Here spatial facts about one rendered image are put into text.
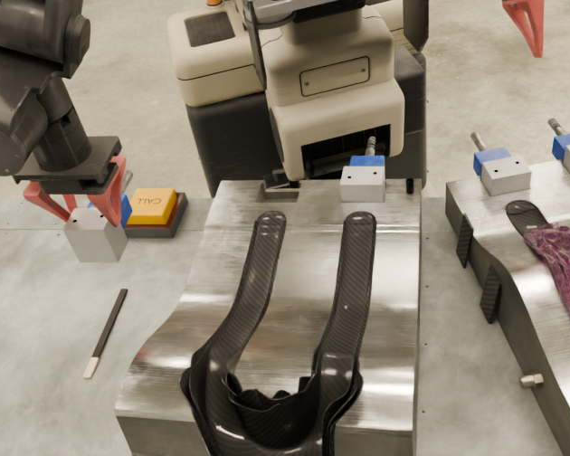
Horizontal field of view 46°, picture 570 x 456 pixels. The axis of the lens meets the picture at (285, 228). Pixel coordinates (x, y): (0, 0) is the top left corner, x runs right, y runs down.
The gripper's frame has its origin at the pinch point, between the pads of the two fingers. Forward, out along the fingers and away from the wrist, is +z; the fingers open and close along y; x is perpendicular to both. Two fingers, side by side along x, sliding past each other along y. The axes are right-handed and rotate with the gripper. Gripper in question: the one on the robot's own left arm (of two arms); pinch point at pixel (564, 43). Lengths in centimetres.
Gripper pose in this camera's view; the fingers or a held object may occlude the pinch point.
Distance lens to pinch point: 90.8
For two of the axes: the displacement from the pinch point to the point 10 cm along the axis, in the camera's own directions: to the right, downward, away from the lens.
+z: 2.3, 9.3, 2.9
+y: 9.6, -2.7, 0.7
